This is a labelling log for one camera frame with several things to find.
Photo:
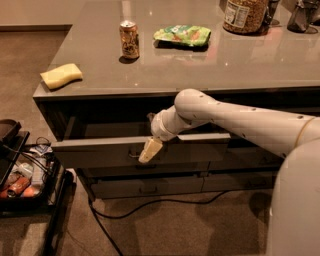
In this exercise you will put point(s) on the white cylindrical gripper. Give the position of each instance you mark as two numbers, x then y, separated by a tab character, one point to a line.
157	126

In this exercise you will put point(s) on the grey top drawer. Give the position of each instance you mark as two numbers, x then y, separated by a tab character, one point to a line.
97	145

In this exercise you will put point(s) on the grey drawer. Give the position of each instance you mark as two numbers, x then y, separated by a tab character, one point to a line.
97	145
145	169
147	187

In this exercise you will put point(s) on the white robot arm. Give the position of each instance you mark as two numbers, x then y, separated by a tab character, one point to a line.
294	222

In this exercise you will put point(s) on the grey bottom left drawer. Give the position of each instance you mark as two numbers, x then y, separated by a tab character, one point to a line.
147	187

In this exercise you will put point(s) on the grey middle left drawer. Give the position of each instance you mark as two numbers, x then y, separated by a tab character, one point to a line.
145	169

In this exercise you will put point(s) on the grey cabinet counter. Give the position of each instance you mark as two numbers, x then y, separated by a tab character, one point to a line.
277	71

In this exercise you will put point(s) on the orange soda can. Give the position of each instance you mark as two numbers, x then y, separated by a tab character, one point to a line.
129	39

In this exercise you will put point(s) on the yellow sponge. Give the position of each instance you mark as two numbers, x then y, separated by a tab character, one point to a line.
62	75

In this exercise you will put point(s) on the green chip bag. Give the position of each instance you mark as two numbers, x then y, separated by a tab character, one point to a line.
187	35

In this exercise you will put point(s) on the black cluttered bin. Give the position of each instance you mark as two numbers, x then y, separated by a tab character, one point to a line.
30	179

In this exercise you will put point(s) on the large snack jar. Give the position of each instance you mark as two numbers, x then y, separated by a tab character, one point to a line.
244	16

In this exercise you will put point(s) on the dark stemmed glass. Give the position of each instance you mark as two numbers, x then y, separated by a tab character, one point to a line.
270	11

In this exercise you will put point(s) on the dark glass pitcher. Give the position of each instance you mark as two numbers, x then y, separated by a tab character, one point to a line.
304	18

